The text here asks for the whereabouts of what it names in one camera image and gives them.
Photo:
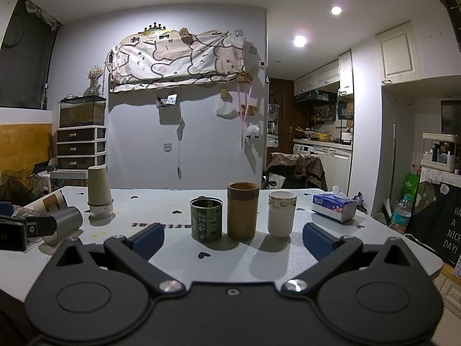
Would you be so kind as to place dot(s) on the brown and white paper cup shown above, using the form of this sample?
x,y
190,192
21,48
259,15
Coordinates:
x,y
50,202

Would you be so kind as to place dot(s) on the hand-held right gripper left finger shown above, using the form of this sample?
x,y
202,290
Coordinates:
x,y
148,238

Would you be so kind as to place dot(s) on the grey cup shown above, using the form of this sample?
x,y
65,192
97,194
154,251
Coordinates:
x,y
66,221

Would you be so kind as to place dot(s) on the white plastic drawer unit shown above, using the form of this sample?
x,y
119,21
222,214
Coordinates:
x,y
81,147

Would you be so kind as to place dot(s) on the green plastic bag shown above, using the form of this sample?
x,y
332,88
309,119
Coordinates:
x,y
410,184

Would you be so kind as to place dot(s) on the printed blanket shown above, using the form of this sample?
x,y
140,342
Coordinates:
x,y
176,59

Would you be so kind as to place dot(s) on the white patterned cup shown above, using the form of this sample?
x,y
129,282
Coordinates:
x,y
281,213

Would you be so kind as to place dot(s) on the brown bamboo cup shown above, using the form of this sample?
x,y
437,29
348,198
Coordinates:
x,y
242,211

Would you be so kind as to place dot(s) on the plastic water bottle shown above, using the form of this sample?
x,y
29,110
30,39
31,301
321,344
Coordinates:
x,y
401,214

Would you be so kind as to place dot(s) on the dark window curtain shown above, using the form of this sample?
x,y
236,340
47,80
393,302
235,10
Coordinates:
x,y
26,54

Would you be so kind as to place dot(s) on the white kitchen upper cabinets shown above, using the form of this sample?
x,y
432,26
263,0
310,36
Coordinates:
x,y
317,77

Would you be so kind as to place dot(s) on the blue tissue box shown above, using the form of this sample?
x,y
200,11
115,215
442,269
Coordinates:
x,y
336,207

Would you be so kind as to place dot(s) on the white washing machine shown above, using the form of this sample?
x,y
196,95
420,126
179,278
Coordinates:
x,y
304,149

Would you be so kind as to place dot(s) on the white wall cabinet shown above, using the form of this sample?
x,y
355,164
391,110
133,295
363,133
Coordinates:
x,y
398,52

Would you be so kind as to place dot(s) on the glass fish tank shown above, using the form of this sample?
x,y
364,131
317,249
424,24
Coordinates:
x,y
82,111

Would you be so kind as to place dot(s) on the white cosmetics shelf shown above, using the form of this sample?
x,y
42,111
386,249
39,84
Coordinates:
x,y
442,153

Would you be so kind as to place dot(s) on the beige paper cup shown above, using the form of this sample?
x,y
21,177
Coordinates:
x,y
98,189

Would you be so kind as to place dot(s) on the chair with brown jacket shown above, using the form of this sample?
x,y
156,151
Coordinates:
x,y
296,171

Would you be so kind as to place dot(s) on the round ceiling light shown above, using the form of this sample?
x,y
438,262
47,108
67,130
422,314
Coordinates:
x,y
299,40
336,10

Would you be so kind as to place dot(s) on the white face mask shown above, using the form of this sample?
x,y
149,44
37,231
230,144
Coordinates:
x,y
226,110

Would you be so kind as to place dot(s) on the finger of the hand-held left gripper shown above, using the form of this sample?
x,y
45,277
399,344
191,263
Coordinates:
x,y
39,227
6,209

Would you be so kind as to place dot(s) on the green tin can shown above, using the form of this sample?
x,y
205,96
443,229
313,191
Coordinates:
x,y
206,220

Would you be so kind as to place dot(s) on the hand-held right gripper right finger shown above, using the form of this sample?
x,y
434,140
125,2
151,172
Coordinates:
x,y
317,240

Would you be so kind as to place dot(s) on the yellow pot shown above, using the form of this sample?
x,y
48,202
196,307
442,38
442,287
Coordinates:
x,y
323,136

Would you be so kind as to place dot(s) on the black chalkboard sign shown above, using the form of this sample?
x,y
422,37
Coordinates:
x,y
439,220

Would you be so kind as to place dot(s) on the dried flower bouquet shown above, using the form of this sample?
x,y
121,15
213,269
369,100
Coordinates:
x,y
94,79

